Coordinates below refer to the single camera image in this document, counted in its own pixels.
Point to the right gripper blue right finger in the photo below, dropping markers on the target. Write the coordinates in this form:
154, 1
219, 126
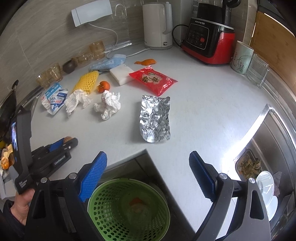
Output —
205, 175

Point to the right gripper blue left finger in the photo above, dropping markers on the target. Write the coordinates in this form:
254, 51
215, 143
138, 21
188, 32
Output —
90, 174

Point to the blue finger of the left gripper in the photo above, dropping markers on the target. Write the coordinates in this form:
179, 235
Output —
56, 145

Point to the alcohol wipes packet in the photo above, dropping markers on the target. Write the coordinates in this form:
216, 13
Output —
56, 99

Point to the white paper towel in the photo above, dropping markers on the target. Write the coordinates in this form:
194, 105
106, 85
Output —
77, 97

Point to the white tissue ball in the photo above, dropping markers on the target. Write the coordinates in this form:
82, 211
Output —
109, 104

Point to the yellow foam fruit net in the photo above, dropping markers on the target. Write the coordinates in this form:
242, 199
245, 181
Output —
87, 82

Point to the blue cleaning cloth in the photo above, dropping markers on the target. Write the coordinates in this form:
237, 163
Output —
107, 64

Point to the brown nut shell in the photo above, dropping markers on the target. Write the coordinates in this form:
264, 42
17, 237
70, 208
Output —
66, 139

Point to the green plastic trash basket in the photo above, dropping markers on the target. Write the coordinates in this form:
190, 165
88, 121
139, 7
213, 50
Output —
128, 209

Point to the person's left hand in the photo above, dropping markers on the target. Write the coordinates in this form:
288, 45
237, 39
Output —
20, 208

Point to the food scraps pile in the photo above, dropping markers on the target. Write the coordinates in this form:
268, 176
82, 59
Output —
7, 158

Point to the blue white milk carton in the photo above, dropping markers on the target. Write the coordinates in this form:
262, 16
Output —
44, 100

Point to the white plate in sink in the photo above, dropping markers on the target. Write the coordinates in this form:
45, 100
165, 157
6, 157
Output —
266, 186

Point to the wok with glass lid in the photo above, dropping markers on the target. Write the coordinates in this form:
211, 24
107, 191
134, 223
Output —
8, 109

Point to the amber glass cup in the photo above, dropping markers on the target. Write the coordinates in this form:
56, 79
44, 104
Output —
44, 80
55, 72

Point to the crumpled aluminium foil bag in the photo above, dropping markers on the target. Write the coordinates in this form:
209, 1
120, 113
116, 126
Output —
154, 122

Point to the orange mandarin peel ball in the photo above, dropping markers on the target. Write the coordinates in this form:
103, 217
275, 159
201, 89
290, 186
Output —
103, 86

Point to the dark brown clay pot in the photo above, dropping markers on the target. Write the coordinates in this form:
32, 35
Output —
69, 66

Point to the glass teapot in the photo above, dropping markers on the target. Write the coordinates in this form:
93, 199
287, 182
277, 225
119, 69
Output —
83, 59

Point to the white sponge block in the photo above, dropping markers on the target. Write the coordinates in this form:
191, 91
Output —
121, 74

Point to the red snack packet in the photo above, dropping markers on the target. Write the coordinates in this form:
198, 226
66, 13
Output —
155, 81

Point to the stacked amber glass cups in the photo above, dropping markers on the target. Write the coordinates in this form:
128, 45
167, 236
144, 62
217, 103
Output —
97, 49

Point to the clear glass holder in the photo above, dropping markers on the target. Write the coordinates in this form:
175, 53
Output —
257, 70

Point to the flat orange peel piece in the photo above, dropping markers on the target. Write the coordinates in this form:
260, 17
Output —
146, 62

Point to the ceramic cup with drawing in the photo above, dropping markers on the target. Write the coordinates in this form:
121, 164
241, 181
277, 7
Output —
242, 57

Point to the red black blender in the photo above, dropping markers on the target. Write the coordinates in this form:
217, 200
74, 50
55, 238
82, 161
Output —
210, 37

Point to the wooden cutting board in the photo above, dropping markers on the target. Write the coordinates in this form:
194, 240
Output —
275, 44

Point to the white electric kettle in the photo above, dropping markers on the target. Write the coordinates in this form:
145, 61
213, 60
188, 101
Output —
158, 25

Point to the white wall socket box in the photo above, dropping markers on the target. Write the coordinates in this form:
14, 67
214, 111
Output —
91, 12

